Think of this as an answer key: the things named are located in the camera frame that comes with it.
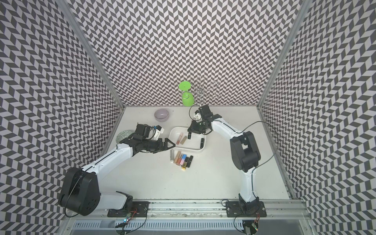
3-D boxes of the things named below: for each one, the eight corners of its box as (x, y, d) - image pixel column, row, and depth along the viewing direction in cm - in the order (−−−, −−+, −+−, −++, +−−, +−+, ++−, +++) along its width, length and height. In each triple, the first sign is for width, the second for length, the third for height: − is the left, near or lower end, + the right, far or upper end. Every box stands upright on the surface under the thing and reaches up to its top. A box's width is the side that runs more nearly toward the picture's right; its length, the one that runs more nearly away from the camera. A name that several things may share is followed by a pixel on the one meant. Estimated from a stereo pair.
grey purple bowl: (154, 124, 110) (153, 119, 106) (157, 114, 116) (155, 109, 112) (168, 124, 110) (167, 119, 106) (169, 114, 116) (168, 109, 112)
